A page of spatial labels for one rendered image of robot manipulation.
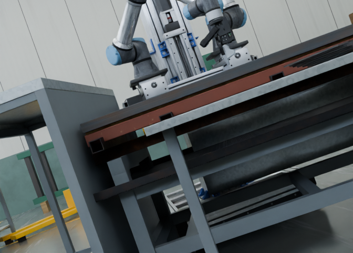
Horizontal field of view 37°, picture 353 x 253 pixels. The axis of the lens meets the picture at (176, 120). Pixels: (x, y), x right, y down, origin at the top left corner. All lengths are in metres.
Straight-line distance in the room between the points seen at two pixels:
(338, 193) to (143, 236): 0.77
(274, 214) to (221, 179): 0.79
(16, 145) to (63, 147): 10.58
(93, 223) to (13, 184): 10.63
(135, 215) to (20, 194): 10.49
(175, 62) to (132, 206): 1.28
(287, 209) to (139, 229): 0.58
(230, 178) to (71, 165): 1.15
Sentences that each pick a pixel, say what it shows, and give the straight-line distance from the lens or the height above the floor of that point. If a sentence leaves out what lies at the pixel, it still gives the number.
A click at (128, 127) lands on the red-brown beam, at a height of 0.77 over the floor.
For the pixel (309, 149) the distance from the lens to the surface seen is 2.87.
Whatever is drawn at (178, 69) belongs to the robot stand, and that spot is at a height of 1.02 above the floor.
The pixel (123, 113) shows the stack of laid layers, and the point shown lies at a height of 0.83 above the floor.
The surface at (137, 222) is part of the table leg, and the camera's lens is 2.12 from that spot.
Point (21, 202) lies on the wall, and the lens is 12.56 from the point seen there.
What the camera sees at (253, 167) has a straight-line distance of 2.85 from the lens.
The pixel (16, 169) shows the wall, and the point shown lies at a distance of 12.53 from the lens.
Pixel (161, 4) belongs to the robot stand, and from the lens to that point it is 3.22.
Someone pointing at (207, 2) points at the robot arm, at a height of 1.20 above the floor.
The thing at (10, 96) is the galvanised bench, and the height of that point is 1.02.
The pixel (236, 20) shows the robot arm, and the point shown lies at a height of 1.18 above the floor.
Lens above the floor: 0.73
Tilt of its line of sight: level
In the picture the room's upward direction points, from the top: 20 degrees counter-clockwise
